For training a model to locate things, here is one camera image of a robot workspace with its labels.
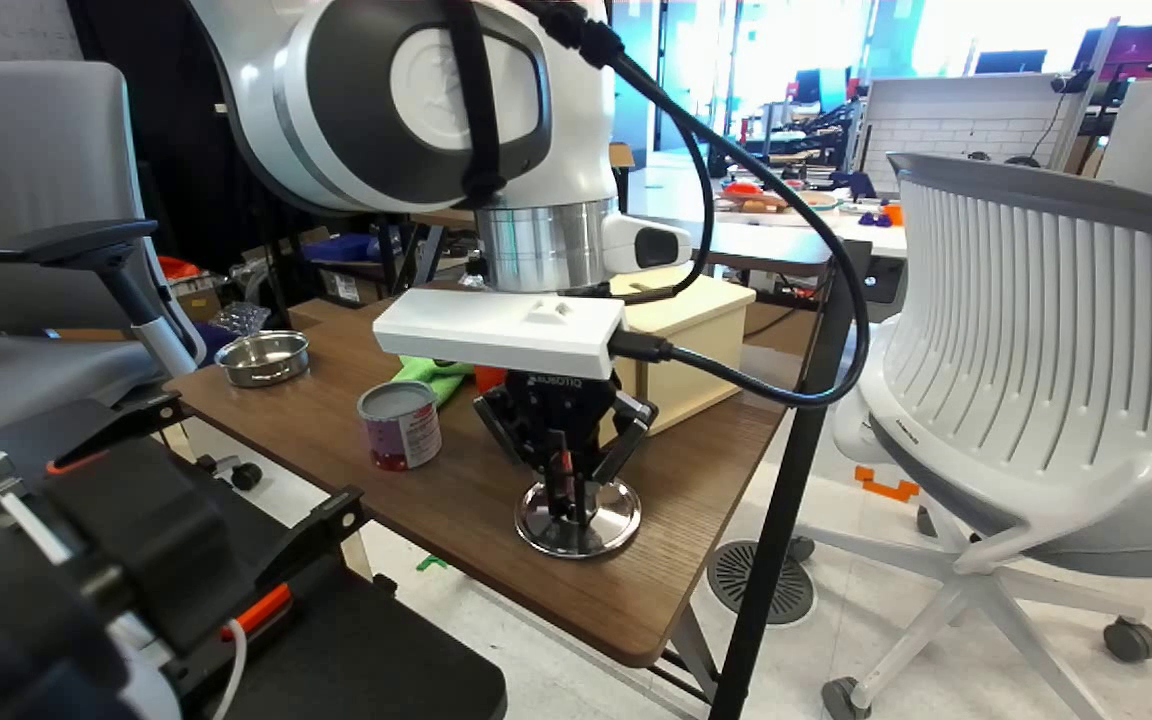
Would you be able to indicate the silver lid with knob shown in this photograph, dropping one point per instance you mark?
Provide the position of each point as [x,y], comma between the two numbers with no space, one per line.
[601,525]

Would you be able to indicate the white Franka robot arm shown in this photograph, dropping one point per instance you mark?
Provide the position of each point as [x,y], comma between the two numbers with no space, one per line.
[338,93]

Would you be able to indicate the white office desk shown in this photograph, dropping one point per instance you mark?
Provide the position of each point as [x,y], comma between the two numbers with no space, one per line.
[791,238]

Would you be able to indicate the grey office chair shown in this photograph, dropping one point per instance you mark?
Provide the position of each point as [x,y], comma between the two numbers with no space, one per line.
[29,173]

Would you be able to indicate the white perforated partition panel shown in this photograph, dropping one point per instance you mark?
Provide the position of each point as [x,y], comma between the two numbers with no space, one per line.
[963,126]

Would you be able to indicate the black metal table leg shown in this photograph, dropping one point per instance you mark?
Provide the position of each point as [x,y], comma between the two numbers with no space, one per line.
[791,482]

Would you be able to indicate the round black floor plate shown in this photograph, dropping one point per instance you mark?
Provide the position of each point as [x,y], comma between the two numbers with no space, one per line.
[762,582]

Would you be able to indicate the black clamp with orange grip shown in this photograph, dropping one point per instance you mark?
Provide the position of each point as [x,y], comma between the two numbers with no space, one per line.
[257,608]
[136,426]

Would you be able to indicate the white ribbed office chair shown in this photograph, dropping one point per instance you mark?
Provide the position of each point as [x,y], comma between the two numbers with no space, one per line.
[1042,361]

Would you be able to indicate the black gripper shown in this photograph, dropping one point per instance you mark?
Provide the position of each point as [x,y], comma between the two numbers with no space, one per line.
[563,405]

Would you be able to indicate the orange floor tape marker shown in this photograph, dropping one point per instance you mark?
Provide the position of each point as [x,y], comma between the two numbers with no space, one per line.
[886,487]

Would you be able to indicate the small red container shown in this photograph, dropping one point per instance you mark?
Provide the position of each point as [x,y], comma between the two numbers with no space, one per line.
[493,382]

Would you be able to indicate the purple can with white lid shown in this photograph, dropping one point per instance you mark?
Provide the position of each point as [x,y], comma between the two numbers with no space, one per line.
[401,431]

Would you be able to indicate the light wooden box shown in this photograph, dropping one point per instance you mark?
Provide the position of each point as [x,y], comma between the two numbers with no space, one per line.
[696,361]

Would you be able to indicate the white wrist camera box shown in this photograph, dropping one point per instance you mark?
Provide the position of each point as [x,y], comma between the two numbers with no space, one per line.
[496,335]

